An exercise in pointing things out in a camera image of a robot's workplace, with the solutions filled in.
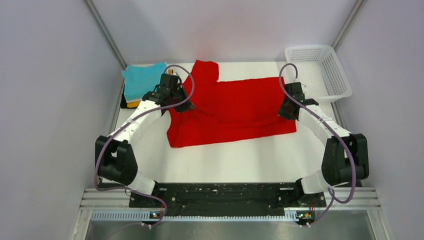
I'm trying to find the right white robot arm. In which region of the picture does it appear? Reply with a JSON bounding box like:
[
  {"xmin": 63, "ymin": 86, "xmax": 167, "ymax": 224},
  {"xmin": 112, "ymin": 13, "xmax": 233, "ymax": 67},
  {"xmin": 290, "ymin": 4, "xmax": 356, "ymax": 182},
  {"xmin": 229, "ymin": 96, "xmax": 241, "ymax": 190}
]
[{"xmin": 278, "ymin": 82, "xmax": 370, "ymax": 206}]

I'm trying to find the folded teal t shirt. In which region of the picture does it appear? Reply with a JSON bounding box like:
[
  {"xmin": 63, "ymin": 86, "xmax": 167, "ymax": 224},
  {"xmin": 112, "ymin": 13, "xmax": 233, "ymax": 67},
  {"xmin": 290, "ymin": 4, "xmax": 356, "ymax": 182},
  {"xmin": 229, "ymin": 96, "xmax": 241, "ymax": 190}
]
[{"xmin": 121, "ymin": 62, "xmax": 167, "ymax": 103}]

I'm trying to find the red t shirt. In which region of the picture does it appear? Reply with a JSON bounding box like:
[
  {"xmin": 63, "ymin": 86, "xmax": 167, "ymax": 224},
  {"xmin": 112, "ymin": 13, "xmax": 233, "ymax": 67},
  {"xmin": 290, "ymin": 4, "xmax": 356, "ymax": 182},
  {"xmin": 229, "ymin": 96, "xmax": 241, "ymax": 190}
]
[{"xmin": 167, "ymin": 60, "xmax": 297, "ymax": 148}]

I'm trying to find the folded black t shirt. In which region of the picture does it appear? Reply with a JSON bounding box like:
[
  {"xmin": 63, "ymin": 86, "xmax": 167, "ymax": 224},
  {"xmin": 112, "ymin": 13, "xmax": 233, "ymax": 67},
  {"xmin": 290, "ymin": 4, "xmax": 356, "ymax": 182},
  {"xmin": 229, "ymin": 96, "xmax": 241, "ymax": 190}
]
[{"xmin": 119, "ymin": 94, "xmax": 129, "ymax": 109}]

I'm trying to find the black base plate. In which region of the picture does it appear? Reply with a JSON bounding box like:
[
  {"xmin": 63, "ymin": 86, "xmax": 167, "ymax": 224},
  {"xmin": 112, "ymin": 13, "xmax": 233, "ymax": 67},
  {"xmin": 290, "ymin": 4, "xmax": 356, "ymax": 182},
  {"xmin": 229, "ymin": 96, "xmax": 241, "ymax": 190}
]
[{"xmin": 129, "ymin": 182, "xmax": 326, "ymax": 217}]

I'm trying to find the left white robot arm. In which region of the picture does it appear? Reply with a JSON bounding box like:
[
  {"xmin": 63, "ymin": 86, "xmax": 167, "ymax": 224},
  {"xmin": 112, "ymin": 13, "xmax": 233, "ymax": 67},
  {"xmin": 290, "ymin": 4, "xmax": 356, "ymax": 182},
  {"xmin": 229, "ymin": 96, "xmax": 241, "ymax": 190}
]
[{"xmin": 95, "ymin": 73, "xmax": 194, "ymax": 207}]

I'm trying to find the folded yellow t shirt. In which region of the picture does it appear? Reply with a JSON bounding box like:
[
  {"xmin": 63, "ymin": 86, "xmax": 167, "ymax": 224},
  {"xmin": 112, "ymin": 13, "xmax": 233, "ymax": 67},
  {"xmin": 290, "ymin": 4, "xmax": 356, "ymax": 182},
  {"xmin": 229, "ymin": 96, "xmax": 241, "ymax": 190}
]
[{"xmin": 125, "ymin": 69, "xmax": 174, "ymax": 109}]

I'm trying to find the white plastic basket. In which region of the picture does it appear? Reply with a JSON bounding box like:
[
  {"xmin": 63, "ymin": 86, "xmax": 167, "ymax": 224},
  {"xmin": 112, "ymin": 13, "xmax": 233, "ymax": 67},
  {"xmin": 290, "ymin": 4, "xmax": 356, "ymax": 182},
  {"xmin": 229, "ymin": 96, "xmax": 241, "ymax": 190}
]
[{"xmin": 284, "ymin": 44, "xmax": 353, "ymax": 103}]

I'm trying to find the aluminium frame rail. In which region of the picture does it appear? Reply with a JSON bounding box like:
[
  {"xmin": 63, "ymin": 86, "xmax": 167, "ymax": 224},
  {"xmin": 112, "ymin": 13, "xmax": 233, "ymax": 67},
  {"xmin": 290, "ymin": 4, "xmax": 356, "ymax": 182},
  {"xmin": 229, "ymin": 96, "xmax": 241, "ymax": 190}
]
[{"xmin": 79, "ymin": 187, "xmax": 381, "ymax": 211}]

